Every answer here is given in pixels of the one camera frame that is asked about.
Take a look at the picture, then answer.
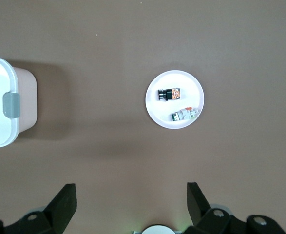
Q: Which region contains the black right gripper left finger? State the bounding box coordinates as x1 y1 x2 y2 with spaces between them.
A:
0 183 77 234

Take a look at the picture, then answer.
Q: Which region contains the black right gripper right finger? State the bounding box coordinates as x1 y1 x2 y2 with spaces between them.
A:
183 182 286 234

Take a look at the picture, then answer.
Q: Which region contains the orange push button switch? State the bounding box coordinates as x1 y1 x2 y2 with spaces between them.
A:
157 87 182 102

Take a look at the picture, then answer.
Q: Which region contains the pink round plate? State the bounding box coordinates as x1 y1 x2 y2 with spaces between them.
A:
145 70 205 129

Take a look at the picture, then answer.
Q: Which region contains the brown table mat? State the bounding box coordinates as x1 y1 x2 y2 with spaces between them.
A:
0 0 286 234

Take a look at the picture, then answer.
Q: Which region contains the green white switch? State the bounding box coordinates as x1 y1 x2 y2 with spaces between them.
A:
170 106 199 122

